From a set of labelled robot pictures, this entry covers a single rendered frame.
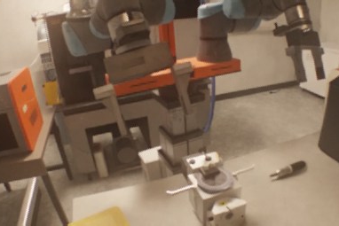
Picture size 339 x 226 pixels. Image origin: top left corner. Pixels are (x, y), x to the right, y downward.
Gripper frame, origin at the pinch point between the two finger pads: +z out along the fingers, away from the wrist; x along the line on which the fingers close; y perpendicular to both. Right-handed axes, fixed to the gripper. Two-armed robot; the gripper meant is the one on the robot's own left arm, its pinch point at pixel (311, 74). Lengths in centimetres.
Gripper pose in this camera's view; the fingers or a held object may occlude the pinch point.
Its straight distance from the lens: 80.0
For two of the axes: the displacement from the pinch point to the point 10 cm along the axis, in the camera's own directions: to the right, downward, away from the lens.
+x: 8.4, -1.6, 5.1
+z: 1.9, 9.8, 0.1
